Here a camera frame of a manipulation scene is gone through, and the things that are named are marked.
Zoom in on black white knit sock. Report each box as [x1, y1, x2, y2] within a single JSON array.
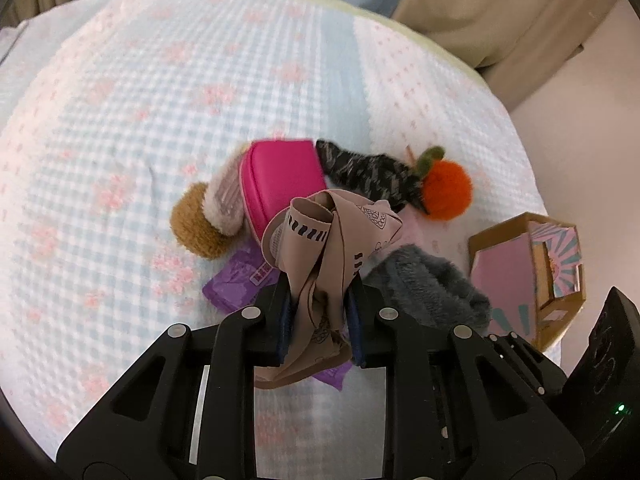
[[314, 140, 427, 214]]

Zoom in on beige printed cloth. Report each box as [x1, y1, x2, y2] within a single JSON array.
[[255, 188, 402, 389]]

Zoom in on cardboard box pink flaps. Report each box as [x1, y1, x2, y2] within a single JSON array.
[[468, 212, 586, 352]]

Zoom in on orange plush fruit toy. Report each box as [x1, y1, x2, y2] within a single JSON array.
[[406, 145, 473, 221]]

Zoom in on beige curtain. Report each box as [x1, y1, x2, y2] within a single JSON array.
[[392, 0, 618, 110]]

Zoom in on pink zip pouch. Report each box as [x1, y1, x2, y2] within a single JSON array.
[[239, 139, 326, 242]]

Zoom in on grey fluffy sock roll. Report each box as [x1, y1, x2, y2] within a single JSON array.
[[364, 244, 491, 335]]

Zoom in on purple plastic packet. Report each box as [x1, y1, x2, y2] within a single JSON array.
[[203, 240, 330, 359]]

